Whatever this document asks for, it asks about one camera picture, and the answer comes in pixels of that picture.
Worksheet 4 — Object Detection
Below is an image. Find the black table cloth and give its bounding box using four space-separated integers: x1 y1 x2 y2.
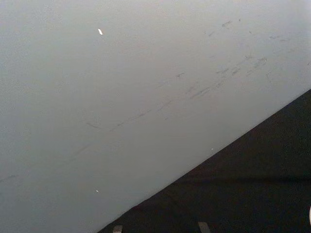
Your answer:
97 88 311 233

